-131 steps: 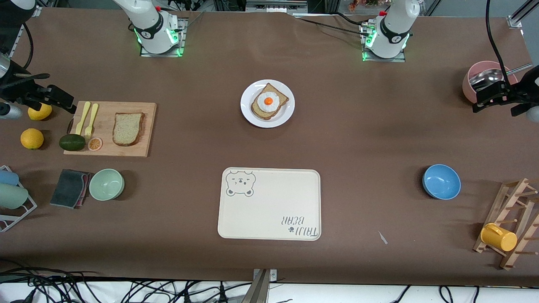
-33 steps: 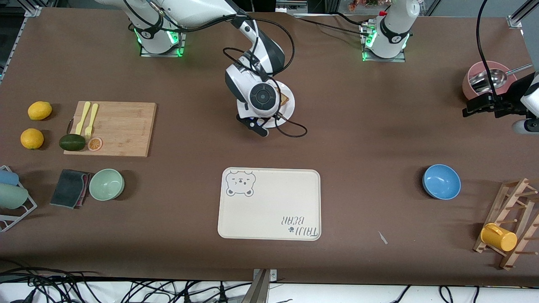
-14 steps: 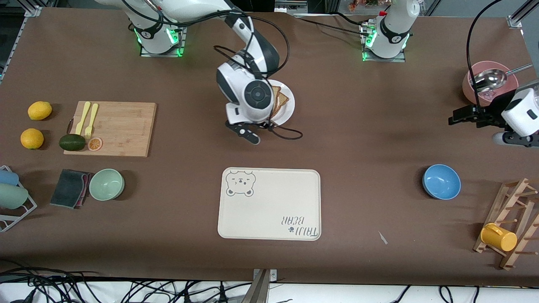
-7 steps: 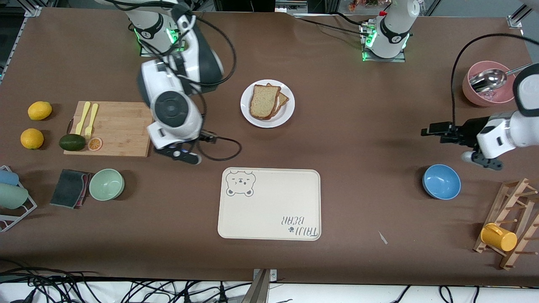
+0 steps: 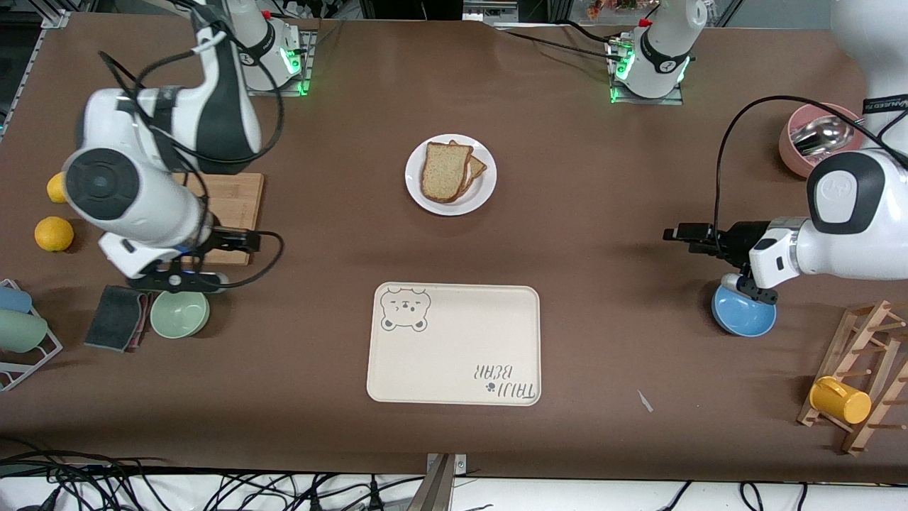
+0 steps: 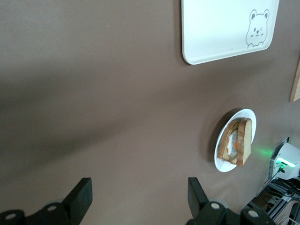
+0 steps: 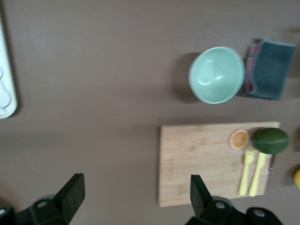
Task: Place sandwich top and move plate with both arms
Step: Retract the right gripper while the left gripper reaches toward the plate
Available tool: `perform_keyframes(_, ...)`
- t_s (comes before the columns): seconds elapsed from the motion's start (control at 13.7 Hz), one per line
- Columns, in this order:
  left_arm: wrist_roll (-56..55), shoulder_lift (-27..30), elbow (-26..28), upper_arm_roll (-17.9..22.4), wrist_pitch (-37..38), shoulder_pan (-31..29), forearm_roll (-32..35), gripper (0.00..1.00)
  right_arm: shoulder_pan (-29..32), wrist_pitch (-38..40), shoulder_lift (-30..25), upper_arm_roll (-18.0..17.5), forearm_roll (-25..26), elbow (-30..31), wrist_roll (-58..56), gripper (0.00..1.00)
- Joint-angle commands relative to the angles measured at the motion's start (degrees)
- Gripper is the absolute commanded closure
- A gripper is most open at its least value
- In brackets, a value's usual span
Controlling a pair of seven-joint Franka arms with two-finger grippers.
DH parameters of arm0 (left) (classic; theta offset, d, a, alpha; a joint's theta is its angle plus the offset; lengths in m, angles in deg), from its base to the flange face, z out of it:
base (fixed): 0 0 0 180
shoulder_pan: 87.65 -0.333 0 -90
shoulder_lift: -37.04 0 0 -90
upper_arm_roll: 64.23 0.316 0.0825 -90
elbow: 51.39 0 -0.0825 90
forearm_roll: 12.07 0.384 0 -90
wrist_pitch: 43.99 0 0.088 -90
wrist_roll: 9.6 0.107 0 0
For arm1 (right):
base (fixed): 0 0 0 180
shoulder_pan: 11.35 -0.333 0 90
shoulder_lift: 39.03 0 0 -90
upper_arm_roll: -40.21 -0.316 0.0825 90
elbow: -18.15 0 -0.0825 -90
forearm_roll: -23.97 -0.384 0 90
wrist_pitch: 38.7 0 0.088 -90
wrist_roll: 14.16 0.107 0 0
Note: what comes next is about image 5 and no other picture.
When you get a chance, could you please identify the whole bread slice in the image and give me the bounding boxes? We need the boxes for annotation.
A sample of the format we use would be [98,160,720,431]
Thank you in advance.
[421,141,474,204]

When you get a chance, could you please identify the white round plate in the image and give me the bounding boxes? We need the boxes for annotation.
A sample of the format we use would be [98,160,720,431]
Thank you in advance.
[404,133,498,216]

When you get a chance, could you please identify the bamboo cutting board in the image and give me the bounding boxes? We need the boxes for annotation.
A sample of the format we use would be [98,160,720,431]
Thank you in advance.
[170,172,265,266]

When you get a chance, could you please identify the mint green bowl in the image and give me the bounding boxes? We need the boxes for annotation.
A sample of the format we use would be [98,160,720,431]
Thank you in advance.
[150,287,211,339]

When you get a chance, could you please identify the blue bowl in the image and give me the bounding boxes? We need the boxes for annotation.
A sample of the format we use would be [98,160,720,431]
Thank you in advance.
[712,282,777,338]

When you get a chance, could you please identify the dark grey folded cloth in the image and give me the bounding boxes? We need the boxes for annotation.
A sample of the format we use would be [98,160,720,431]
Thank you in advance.
[84,285,146,352]

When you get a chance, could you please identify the pink folded cloth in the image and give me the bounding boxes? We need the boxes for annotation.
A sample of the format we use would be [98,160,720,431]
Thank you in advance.
[135,292,155,348]

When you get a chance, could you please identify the pink bowl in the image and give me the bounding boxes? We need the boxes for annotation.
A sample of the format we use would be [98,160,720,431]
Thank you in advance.
[778,102,866,178]

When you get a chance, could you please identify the wooden mug rack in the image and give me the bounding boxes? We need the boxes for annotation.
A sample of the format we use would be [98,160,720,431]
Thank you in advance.
[797,300,908,456]

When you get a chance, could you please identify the light blue cup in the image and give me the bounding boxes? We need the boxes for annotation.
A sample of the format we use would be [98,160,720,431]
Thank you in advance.
[0,285,33,314]

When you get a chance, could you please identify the metal scoop spoon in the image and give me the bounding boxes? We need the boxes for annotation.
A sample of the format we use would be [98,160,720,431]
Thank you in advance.
[791,116,866,157]

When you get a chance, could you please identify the sage green cup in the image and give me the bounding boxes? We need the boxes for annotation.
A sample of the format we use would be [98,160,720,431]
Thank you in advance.
[0,309,49,354]

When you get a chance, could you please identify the yellow mug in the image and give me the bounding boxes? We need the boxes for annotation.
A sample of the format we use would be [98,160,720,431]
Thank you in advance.
[809,376,873,425]

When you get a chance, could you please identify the cream bear print tray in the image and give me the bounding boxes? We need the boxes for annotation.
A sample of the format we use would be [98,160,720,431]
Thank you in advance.
[366,282,542,407]

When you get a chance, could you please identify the white wire cup rack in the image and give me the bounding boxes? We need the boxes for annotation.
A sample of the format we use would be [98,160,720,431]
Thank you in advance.
[0,278,63,392]

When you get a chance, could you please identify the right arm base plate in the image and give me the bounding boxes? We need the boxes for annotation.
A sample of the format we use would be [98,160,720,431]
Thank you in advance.
[236,28,316,98]

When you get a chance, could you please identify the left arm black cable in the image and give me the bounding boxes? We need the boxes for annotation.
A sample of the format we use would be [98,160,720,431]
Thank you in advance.
[713,95,908,246]

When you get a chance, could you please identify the black table cable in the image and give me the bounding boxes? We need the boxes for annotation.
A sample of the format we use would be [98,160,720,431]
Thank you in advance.
[489,20,625,65]

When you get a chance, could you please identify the aluminium frame profile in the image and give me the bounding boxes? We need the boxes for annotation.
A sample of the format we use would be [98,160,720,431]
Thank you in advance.
[0,9,72,136]

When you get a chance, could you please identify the black floor cable tangle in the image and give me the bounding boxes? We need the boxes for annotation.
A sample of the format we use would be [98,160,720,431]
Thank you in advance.
[0,436,426,511]

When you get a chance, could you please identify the metal table edge bracket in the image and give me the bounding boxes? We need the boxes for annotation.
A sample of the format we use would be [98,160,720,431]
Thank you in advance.
[423,453,467,511]

